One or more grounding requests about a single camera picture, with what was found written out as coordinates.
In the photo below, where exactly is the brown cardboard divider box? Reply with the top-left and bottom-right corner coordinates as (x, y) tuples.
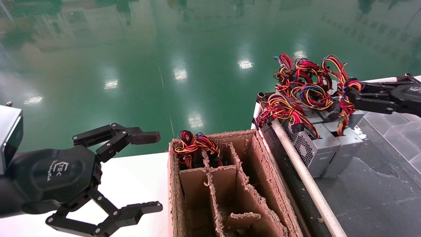
(167, 129), (303, 237)

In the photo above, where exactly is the white padded cart pipe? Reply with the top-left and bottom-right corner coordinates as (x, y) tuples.
(363, 77), (406, 83)

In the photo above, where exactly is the short white cart pipe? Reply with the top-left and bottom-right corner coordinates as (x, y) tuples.
(251, 101), (262, 130)

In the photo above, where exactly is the clear plastic divider tray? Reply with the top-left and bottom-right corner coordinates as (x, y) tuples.
(362, 110), (421, 173)

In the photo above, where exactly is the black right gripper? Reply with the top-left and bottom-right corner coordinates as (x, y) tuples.
(344, 76), (421, 118)

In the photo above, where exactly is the black cart side rail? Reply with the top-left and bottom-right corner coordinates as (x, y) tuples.
(259, 125), (329, 237)

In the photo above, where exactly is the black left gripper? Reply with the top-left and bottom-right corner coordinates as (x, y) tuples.
(0, 122), (163, 237)

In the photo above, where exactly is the mesh-faced grey power supply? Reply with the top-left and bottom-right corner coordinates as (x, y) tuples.
(256, 93), (341, 178)

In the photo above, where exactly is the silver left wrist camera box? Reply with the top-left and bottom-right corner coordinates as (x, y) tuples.
(0, 105), (24, 175)

